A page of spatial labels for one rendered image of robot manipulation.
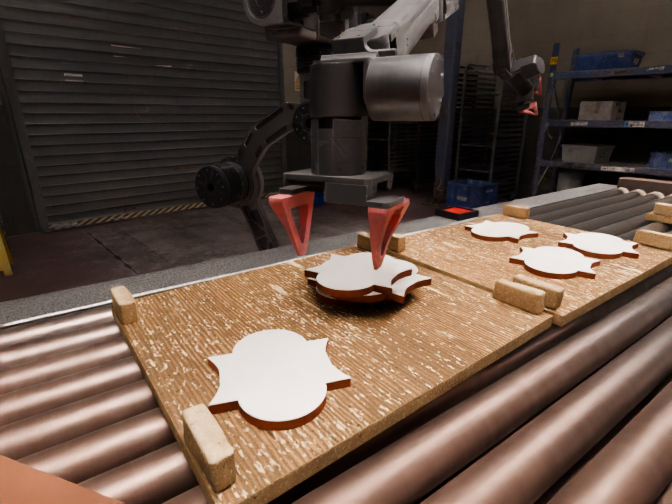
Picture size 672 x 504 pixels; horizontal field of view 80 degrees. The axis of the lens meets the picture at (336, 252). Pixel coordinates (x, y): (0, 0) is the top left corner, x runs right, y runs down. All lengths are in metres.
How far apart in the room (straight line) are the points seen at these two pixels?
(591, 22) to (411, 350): 5.91
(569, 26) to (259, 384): 6.11
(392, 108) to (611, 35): 5.76
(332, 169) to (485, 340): 0.24
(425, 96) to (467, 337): 0.25
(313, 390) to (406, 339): 0.13
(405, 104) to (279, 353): 0.25
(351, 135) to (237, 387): 0.25
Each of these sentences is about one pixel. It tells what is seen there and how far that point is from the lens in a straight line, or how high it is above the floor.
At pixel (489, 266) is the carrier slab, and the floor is 0.94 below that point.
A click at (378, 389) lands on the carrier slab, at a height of 0.94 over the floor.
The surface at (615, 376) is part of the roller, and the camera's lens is 0.49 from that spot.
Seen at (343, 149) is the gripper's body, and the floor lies 1.13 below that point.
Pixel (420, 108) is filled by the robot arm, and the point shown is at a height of 1.16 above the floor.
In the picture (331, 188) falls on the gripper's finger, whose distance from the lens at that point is 0.40.
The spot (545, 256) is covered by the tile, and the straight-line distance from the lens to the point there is 0.72.
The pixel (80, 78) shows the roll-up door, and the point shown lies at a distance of 5.14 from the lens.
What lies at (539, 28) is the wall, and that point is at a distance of 6.42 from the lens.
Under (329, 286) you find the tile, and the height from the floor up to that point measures 0.98.
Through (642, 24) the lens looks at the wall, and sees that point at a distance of 6.05.
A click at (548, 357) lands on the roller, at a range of 0.49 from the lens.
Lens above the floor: 1.16
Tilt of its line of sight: 19 degrees down
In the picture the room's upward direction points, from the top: straight up
